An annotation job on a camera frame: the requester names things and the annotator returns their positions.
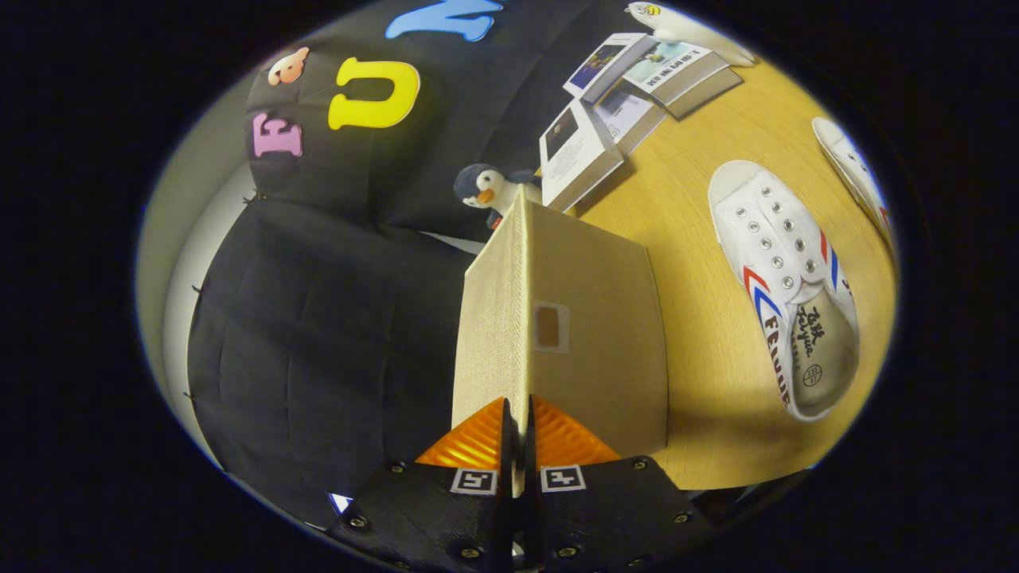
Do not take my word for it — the white duck plush toy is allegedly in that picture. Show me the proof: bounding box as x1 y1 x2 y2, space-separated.
625 2 757 68

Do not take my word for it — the white canvas shoe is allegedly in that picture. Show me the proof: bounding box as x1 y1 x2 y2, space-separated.
812 117 896 251
707 159 862 423

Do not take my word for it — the thin white booklet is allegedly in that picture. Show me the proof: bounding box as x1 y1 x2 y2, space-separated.
593 84 670 156

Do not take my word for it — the thick teal cover book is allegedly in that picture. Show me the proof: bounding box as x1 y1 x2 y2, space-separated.
621 40 745 120

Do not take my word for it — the penguin plush toy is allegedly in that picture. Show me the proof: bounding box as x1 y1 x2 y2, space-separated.
454 163 544 232

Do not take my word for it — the portrait cover book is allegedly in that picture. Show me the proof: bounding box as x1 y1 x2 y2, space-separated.
539 98 626 214

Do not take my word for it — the blue photo cover book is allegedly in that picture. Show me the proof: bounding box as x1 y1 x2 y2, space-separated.
562 32 650 104

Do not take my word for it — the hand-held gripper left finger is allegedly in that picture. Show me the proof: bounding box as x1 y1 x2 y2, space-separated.
325 396 517 573

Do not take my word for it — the beige fabric storage box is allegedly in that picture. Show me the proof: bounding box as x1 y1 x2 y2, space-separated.
451 185 670 498

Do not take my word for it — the black backdrop cloth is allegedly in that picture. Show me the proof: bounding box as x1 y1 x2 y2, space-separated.
187 0 638 526

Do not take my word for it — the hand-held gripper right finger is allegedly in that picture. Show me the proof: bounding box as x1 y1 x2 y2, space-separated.
521 395 709 573

